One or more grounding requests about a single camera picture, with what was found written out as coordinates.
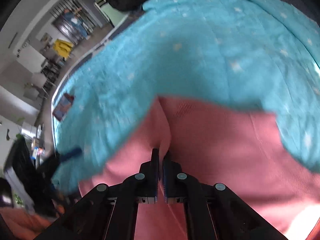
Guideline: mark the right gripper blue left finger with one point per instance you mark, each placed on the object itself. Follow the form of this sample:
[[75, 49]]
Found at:
[[148, 178]]

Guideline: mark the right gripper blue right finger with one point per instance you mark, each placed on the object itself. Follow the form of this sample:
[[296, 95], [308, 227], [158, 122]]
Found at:
[[175, 181]]

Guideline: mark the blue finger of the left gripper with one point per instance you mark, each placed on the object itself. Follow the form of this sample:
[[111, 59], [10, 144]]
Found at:
[[75, 152]]

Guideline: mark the pink knit sweater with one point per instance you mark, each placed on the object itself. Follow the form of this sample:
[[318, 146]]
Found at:
[[218, 145]]

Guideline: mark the yellow garment on rack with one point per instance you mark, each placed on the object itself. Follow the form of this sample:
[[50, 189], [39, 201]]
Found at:
[[63, 48]]

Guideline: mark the turquoise star quilt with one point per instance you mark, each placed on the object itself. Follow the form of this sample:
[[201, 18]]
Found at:
[[242, 54]]

